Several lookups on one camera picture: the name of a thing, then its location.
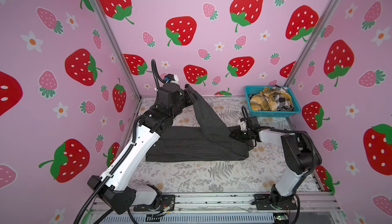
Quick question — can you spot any dark grey striped shirt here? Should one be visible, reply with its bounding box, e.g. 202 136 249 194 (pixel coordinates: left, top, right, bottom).
146 87 254 163

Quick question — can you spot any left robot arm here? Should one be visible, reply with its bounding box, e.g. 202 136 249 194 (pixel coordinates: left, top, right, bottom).
88 82 194 214

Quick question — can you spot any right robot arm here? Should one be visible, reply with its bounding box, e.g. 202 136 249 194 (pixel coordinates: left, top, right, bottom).
230 117 322 209

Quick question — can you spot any teal plastic basket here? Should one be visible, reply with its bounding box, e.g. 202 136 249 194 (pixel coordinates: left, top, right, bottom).
245 86 301 118

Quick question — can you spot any yellow plaid shirt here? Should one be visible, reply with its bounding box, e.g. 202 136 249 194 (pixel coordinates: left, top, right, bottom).
250 86 295 112

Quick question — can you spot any right black cable conduit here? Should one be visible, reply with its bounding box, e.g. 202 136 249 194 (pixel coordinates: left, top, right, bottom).
241 105 317 224

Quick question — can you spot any black cable conduit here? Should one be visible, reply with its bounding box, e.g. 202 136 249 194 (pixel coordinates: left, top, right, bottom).
72 59 167 224
241 105 317 224

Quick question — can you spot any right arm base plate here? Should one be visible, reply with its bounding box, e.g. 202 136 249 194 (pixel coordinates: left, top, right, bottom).
251 193 297 210

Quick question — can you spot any aluminium rail frame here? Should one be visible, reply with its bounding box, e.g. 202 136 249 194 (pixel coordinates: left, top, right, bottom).
102 192 348 224

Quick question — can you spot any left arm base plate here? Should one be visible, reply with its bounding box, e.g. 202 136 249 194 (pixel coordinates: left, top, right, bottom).
133 194 176 212

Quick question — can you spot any left black cable conduit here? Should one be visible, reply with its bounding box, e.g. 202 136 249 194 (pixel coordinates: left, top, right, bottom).
72 59 167 224

